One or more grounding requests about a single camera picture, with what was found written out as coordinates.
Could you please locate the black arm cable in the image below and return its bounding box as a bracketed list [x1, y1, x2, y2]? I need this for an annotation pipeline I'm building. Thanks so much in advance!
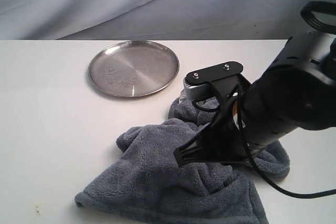
[194, 84, 336, 199]

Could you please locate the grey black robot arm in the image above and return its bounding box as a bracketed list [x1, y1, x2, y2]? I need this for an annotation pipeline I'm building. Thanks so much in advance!
[174, 1, 335, 166]

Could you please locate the white backdrop cloth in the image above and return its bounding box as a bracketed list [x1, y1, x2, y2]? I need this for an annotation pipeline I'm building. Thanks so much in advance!
[1, 0, 335, 40]

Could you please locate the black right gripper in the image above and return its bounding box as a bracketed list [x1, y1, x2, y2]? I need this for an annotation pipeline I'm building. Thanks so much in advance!
[174, 74, 296, 167]

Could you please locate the grey-blue fluffy towel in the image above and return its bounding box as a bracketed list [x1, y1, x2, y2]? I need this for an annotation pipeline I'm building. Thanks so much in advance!
[74, 97, 291, 224]

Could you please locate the round stainless steel plate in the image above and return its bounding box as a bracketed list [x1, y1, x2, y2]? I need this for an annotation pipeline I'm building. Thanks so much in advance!
[88, 40, 180, 98]

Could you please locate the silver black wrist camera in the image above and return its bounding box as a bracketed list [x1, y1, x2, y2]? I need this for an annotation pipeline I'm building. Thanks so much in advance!
[183, 61, 243, 100]

